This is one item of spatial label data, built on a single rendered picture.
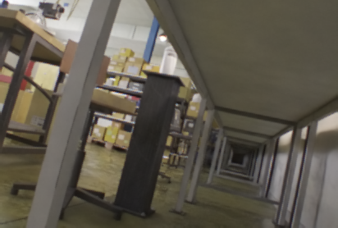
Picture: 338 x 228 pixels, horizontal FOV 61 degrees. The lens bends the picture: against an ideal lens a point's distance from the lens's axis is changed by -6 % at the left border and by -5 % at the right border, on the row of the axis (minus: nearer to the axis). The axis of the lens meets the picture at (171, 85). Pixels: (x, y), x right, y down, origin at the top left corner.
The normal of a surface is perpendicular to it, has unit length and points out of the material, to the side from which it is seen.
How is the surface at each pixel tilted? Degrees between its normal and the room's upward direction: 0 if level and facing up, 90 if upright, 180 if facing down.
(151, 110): 90
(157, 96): 90
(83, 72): 90
